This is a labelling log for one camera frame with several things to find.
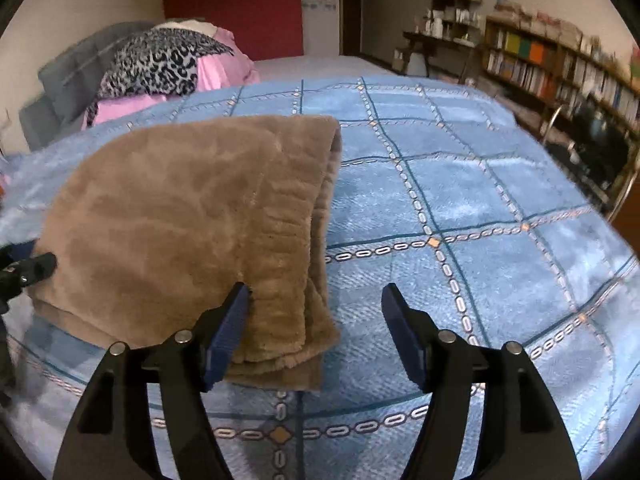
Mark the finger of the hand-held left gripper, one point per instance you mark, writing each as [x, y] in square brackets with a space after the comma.
[37, 267]
[22, 249]

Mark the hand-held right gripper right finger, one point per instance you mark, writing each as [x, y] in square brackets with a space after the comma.
[402, 335]

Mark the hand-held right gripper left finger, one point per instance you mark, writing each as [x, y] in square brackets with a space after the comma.
[225, 340]

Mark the brown fleece pants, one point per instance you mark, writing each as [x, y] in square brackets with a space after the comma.
[175, 210]

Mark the blue checked blanket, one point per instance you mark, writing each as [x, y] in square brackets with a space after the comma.
[475, 210]

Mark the leopard print cloth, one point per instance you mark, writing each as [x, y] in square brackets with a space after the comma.
[155, 65]

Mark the black metal-framed chair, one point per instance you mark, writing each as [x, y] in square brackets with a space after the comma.
[595, 150]

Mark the pink cloth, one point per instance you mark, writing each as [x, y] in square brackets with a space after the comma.
[220, 67]

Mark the white pillow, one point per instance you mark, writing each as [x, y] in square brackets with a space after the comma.
[190, 25]

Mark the wooden bookshelf with books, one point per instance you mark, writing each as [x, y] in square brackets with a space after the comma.
[540, 60]

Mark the dark wooden side desk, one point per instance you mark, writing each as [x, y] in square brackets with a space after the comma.
[440, 25]

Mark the red headboard panel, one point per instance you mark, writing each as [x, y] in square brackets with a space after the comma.
[235, 0]

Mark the dark wooden door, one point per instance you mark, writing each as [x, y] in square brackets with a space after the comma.
[356, 10]

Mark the wall switch with stickers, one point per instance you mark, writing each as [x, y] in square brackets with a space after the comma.
[317, 0]

